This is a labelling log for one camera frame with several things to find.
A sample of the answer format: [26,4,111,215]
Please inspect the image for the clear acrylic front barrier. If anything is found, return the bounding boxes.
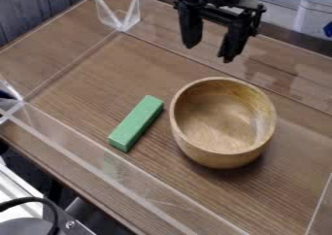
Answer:
[0,80,250,235]

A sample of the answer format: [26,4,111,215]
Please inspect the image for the green rectangular block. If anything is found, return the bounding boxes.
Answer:
[108,95,164,152]

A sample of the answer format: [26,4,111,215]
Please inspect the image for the brown wooden bowl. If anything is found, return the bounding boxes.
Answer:
[168,77,278,169]

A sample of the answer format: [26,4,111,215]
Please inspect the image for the black cable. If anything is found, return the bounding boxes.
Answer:
[0,196,60,235]

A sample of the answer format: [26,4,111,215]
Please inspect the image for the grey metal bracket with screw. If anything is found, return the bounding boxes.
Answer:
[52,198,96,235]

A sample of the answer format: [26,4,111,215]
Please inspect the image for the white container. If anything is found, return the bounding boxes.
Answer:
[294,0,332,41]

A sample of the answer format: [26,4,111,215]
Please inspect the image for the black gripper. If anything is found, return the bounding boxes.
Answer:
[176,0,267,63]

